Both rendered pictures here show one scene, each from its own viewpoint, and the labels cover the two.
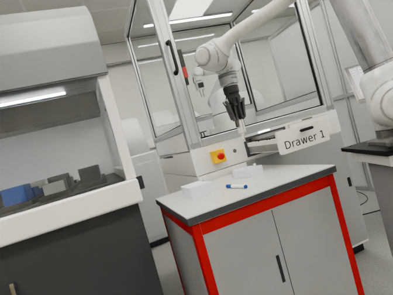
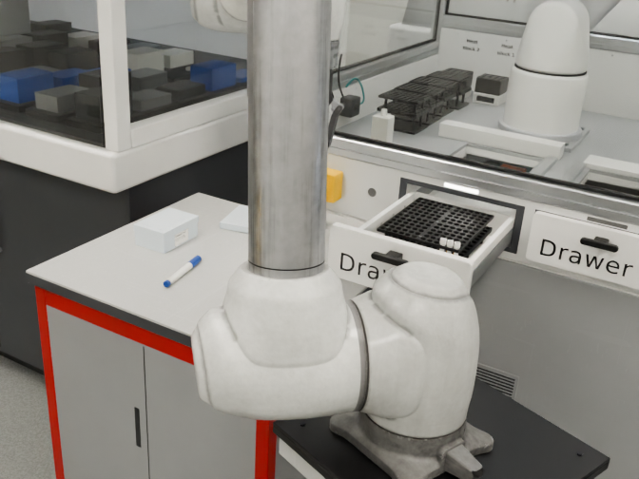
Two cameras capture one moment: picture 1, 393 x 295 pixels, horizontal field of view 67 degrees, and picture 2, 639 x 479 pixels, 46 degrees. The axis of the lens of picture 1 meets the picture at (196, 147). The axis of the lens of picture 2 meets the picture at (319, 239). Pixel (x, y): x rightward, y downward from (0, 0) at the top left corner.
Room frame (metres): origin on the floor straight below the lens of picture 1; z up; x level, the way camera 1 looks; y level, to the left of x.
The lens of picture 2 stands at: (0.43, -1.34, 1.51)
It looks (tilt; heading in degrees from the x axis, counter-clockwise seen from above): 24 degrees down; 46
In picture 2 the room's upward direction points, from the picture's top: 4 degrees clockwise
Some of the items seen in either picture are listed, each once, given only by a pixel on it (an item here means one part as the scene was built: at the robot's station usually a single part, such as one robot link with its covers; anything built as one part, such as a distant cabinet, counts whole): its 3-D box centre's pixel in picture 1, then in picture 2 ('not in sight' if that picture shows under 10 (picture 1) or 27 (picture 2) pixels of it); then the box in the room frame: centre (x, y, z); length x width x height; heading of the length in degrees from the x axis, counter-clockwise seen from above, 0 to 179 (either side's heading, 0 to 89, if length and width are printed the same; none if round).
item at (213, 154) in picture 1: (218, 155); (324, 184); (1.62, -0.10, 0.88); 0.07 x 0.05 x 0.07; 108
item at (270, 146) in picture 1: (278, 141); (436, 236); (1.63, -0.44, 0.86); 0.40 x 0.26 x 0.06; 18
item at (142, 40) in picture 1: (150, 72); not in sight; (2.05, 0.17, 1.52); 0.87 x 0.01 x 0.86; 18
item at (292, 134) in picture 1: (303, 136); (396, 267); (1.43, -0.51, 0.87); 0.29 x 0.02 x 0.11; 108
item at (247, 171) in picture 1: (247, 171); not in sight; (1.43, -0.21, 0.78); 0.12 x 0.08 x 0.04; 34
